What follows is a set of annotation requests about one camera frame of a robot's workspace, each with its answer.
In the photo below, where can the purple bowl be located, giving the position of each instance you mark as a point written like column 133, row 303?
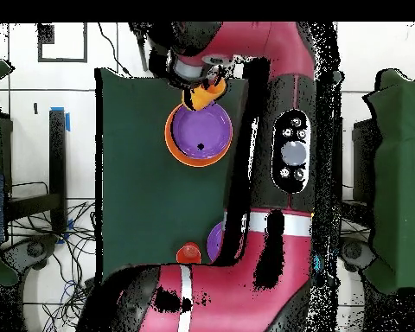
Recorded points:
column 202, row 133
column 214, row 243

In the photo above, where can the red cup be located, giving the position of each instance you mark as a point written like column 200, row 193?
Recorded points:
column 188, row 254

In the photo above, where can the grey square frame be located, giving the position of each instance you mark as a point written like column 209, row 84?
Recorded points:
column 62, row 60

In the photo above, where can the large orange bowl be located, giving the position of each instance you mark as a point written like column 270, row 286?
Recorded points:
column 169, row 141

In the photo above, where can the orange cup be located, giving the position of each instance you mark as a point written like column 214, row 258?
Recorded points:
column 204, row 97

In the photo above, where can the dark green tablecloth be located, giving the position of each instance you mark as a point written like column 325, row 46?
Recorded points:
column 141, row 207

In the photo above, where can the blue tape strip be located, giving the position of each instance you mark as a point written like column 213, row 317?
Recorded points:
column 67, row 121

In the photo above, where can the black floor base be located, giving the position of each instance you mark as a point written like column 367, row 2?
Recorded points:
column 358, row 252
column 34, row 249

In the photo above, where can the black metal stand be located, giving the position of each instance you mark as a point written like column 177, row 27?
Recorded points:
column 141, row 41

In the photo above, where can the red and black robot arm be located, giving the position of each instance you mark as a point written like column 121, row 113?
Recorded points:
column 228, row 294

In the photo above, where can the black table frame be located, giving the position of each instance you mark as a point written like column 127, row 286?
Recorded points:
column 57, row 155
column 361, row 155

